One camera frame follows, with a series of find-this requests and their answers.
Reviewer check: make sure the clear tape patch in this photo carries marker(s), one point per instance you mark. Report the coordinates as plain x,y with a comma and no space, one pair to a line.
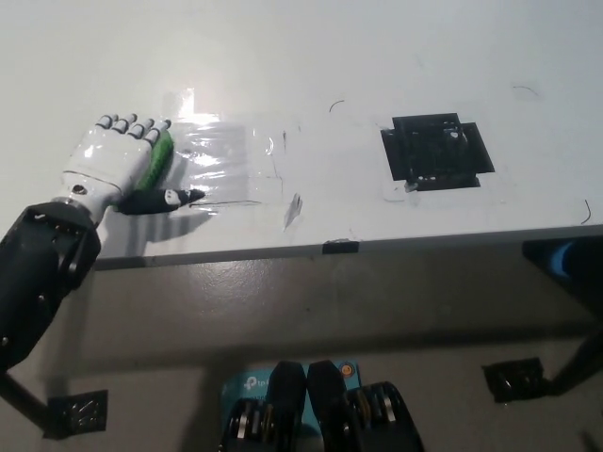
221,155

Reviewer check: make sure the small torn clear tape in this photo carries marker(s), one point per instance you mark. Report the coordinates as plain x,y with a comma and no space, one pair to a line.
293,212

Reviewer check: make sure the small black tape strip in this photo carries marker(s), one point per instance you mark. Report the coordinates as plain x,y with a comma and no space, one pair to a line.
340,247

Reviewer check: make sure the black and blue object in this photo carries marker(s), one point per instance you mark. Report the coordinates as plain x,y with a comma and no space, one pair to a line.
560,263

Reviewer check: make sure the black tape square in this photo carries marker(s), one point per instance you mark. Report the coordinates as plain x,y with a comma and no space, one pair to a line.
435,153

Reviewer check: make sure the black table leg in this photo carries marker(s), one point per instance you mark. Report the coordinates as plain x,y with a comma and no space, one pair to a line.
579,365
23,398

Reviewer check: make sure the teal TP-Link box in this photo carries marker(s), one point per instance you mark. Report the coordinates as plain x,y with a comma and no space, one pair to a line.
247,383

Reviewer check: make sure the green whiteboard eraser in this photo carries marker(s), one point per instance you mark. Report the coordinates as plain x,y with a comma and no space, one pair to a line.
160,157

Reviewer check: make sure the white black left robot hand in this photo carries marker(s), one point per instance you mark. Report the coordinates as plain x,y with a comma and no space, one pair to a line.
106,160

